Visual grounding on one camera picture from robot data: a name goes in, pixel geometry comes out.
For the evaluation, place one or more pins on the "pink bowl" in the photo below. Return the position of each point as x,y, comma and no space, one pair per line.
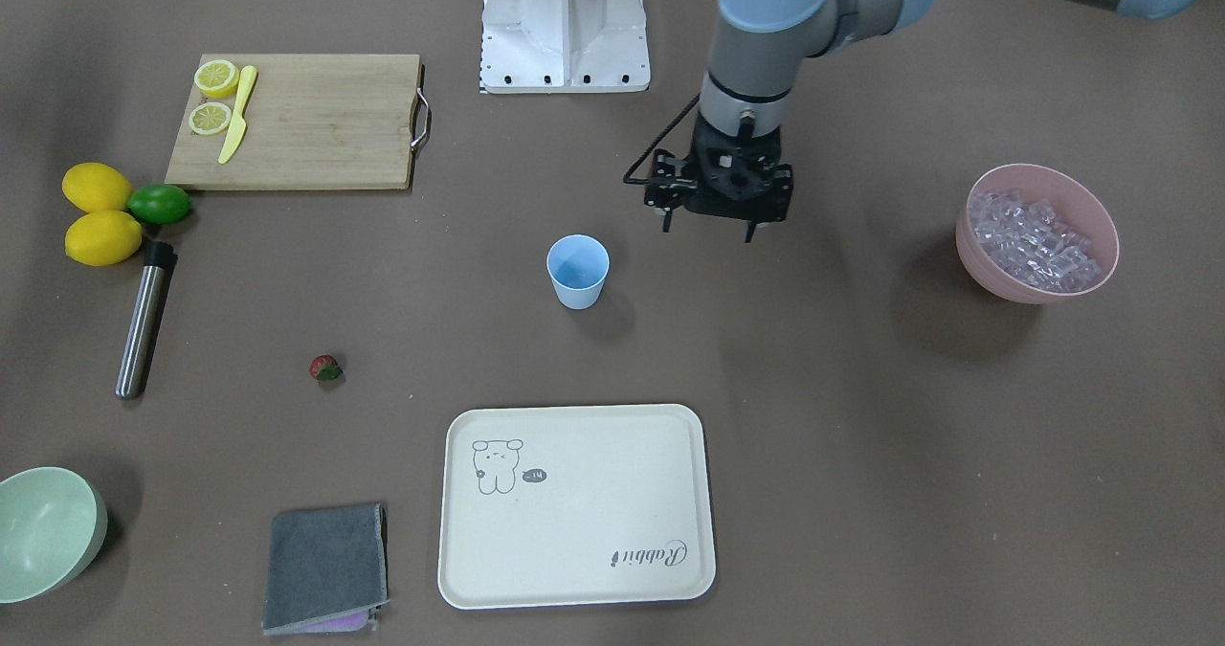
1075,204

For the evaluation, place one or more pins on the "clear ice cubes pile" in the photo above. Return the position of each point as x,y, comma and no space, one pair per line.
1031,243

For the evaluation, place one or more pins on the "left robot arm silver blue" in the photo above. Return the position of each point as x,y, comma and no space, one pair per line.
758,47

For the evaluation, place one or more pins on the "yellow lemon outer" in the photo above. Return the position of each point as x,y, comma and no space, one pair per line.
95,187

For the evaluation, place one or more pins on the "wooden cutting board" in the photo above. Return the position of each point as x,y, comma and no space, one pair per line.
315,121

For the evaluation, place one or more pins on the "lemon slice near edge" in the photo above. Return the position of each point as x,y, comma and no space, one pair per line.
217,79

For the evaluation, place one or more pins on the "yellow plastic knife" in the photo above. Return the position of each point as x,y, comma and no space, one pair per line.
238,126

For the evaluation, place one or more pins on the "yellow lemon near muddler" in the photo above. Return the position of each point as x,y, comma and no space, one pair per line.
103,238

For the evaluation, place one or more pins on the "cream rabbit tray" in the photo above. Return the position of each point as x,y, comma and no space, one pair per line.
544,507

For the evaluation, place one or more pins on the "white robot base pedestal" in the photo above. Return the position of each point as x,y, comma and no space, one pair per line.
564,46

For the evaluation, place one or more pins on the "mint green bowl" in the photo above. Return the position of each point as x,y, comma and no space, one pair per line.
53,523

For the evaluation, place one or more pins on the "steel muddler black tip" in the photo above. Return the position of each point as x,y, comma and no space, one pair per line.
160,262

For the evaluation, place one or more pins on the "green lime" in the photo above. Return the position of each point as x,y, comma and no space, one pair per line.
159,204

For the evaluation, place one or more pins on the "red strawberry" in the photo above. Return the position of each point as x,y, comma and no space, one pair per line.
325,368

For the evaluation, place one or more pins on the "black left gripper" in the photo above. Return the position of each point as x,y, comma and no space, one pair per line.
662,179

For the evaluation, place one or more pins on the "light blue plastic cup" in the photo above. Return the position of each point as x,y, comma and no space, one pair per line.
577,266

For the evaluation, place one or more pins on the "grey folded cloth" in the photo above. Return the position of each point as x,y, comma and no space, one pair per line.
327,571

